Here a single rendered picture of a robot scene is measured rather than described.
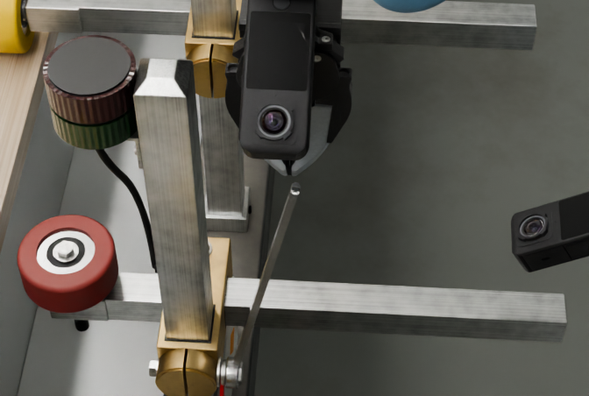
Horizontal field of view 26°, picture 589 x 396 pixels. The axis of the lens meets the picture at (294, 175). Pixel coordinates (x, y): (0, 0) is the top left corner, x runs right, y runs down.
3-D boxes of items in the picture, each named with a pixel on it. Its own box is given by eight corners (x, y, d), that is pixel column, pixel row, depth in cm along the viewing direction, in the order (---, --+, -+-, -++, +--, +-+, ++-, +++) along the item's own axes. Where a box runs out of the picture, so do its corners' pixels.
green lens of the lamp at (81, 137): (147, 87, 88) (145, 64, 86) (135, 152, 84) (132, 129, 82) (61, 82, 88) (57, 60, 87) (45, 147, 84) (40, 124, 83)
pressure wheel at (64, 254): (133, 291, 115) (120, 211, 107) (120, 366, 110) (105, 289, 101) (46, 286, 116) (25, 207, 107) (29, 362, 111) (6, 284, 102)
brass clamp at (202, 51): (259, 0, 123) (258, -41, 119) (246, 101, 114) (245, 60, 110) (195, -3, 123) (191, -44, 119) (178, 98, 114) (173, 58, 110)
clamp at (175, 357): (233, 272, 114) (230, 236, 110) (218, 404, 105) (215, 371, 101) (170, 268, 114) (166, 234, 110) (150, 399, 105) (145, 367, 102)
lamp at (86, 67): (166, 237, 100) (142, 37, 84) (157, 295, 97) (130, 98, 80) (93, 234, 101) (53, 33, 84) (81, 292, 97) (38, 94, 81)
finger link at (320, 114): (332, 130, 102) (335, 45, 95) (329, 187, 98) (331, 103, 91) (293, 129, 102) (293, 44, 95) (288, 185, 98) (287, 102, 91)
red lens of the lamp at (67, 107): (145, 60, 86) (141, 37, 84) (131, 125, 82) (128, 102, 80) (56, 57, 86) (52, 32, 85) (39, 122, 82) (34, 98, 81)
